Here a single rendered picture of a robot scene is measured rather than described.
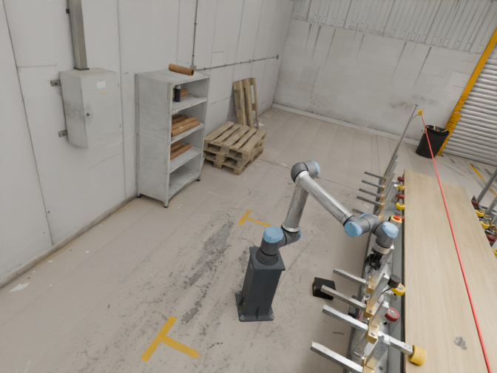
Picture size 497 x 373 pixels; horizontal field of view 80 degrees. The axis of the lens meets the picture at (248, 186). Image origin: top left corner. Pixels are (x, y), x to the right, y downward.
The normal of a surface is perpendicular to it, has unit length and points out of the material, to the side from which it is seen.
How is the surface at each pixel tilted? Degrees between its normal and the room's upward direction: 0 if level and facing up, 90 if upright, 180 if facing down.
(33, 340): 0
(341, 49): 90
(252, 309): 90
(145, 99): 90
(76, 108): 90
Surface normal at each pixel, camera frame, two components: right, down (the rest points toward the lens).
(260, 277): 0.17, 0.51
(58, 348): 0.17, -0.86
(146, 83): -0.34, 0.41
